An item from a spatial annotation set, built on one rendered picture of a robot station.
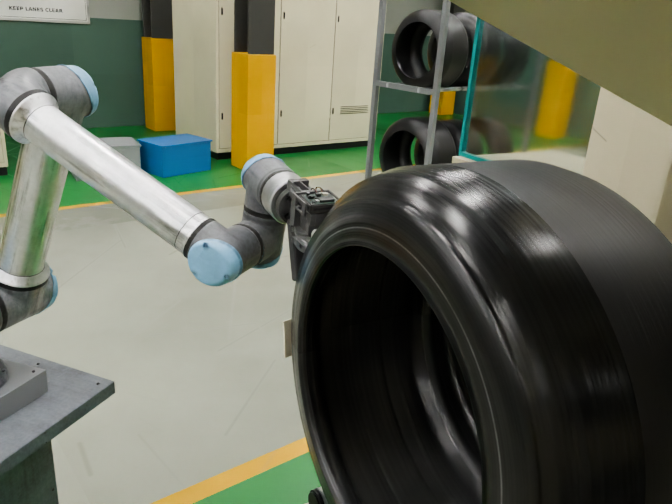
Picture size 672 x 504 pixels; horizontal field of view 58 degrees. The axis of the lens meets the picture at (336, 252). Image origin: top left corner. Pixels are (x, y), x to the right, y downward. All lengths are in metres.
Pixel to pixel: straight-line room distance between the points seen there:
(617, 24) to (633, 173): 0.70
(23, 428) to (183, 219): 0.80
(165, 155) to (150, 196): 5.15
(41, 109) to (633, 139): 1.05
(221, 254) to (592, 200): 0.65
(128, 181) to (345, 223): 0.59
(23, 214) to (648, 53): 1.53
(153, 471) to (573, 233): 2.06
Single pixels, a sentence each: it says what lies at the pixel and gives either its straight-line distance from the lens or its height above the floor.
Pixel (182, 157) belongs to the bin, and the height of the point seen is 0.18.
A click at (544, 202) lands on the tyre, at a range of 0.65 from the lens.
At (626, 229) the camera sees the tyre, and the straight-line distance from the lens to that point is 0.68.
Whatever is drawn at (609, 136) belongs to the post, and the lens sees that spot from 0.92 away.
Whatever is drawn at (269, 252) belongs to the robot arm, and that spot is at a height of 1.15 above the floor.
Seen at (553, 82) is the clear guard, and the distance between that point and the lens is 1.48.
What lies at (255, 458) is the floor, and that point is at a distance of 2.50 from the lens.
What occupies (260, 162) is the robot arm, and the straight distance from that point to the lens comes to 1.21.
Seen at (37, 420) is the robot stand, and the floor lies 0.60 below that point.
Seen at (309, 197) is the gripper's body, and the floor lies 1.31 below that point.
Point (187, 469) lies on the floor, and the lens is 2.47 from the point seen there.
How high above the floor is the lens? 1.59
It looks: 21 degrees down
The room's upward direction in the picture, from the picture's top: 4 degrees clockwise
